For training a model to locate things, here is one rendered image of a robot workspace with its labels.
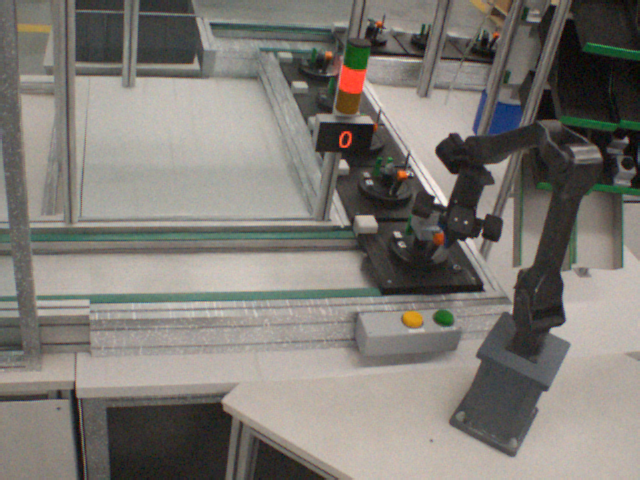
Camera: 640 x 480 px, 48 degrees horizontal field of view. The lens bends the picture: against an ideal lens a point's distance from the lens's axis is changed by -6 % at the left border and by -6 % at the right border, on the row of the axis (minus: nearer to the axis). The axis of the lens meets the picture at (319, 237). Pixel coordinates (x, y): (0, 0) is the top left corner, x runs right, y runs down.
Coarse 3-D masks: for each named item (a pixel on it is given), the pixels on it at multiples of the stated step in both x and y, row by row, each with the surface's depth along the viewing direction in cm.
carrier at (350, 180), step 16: (352, 176) 193; (368, 176) 188; (384, 176) 186; (416, 176) 199; (352, 192) 187; (368, 192) 184; (384, 192) 185; (400, 192) 187; (416, 192) 192; (352, 208) 181; (368, 208) 182; (384, 208) 183; (400, 208) 184; (352, 224) 179
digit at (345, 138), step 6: (342, 126) 157; (348, 126) 157; (336, 132) 157; (342, 132) 158; (348, 132) 158; (354, 132) 158; (336, 138) 158; (342, 138) 159; (348, 138) 159; (354, 138) 159; (336, 144) 159; (342, 144) 160; (348, 144) 160; (354, 144) 160; (336, 150) 160; (342, 150) 160; (348, 150) 161
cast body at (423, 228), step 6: (414, 216) 167; (432, 216) 162; (438, 216) 163; (414, 222) 166; (420, 222) 163; (426, 222) 163; (432, 222) 163; (414, 228) 166; (420, 228) 163; (426, 228) 163; (432, 228) 163; (438, 228) 164; (420, 234) 163; (426, 234) 164
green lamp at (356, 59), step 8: (352, 48) 148; (360, 48) 147; (368, 48) 148; (344, 56) 151; (352, 56) 148; (360, 56) 148; (368, 56) 150; (344, 64) 151; (352, 64) 149; (360, 64) 149
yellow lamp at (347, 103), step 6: (342, 90) 153; (342, 96) 154; (348, 96) 153; (354, 96) 153; (360, 96) 155; (336, 102) 156; (342, 102) 155; (348, 102) 154; (354, 102) 154; (336, 108) 156; (342, 108) 155; (348, 108) 155; (354, 108) 155
